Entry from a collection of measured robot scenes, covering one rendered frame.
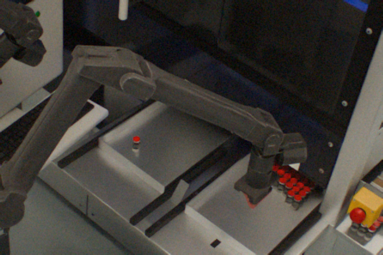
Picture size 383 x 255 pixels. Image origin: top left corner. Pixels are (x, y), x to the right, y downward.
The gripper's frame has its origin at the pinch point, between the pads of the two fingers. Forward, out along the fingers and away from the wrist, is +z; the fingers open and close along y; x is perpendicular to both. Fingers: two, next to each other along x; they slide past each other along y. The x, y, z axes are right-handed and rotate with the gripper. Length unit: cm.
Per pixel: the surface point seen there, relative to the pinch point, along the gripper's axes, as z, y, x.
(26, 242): 108, 3, 97
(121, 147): 20, 5, 49
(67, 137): 27, 2, 69
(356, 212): 8.1, 23.7, -17.7
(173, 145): 20.5, 17.3, 39.5
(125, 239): 95, 25, 63
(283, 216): 20.9, 19.1, -0.2
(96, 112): 28, 16, 71
